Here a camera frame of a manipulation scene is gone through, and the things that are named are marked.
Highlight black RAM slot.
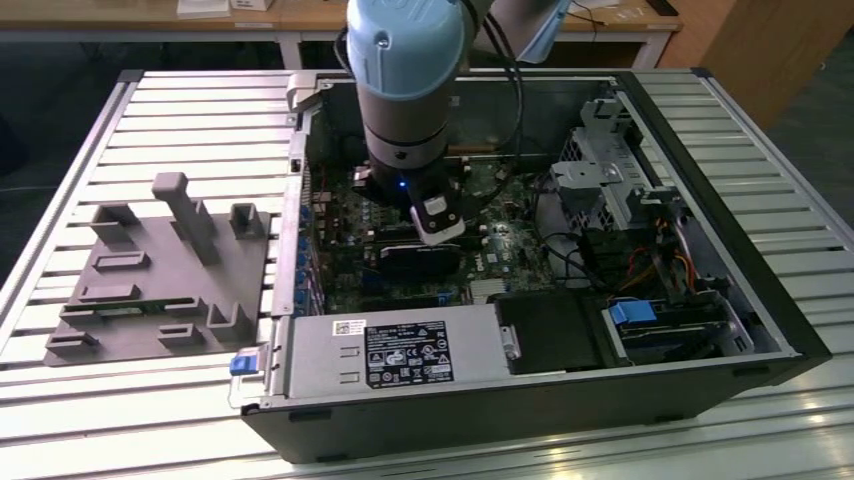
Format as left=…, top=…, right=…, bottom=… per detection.
left=378, top=234, right=483, bottom=245
left=378, top=230, right=483, bottom=240
left=378, top=222, right=483, bottom=231
left=378, top=226, right=483, bottom=235

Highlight black graphics card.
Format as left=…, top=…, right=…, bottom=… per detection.
left=378, top=243, right=463, bottom=278

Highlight green motherboard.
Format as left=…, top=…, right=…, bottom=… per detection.
left=307, top=162, right=559, bottom=317

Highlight silver chipset heatsink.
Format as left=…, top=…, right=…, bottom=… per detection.
left=470, top=279, right=511, bottom=302

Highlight metal drive cage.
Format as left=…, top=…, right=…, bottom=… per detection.
left=550, top=97, right=689, bottom=232

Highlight grey power supply unit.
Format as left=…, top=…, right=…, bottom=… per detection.
left=266, top=302, right=516, bottom=409

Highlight black disk bay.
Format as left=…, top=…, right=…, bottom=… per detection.
left=494, top=292, right=612, bottom=376

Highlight grey parts rack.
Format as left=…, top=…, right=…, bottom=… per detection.
left=40, top=171, right=274, bottom=369

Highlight blue case latch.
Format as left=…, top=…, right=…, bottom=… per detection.
left=227, top=349, right=259, bottom=378

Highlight hard disk in blue carrier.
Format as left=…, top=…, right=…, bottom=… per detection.
left=603, top=298, right=735, bottom=362

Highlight wooden desk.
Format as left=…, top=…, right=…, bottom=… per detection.
left=0, top=0, right=683, bottom=71

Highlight black PC case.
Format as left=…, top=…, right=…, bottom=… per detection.
left=239, top=67, right=835, bottom=464

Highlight wooden cabinet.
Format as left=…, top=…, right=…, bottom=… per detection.
left=656, top=0, right=854, bottom=130

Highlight white rimmed wrist camera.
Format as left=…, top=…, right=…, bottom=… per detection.
left=407, top=192, right=467, bottom=247

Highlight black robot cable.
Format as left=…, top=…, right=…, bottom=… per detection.
left=483, top=12, right=530, bottom=174

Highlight orange yellow power wires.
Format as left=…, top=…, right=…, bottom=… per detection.
left=616, top=243, right=703, bottom=297

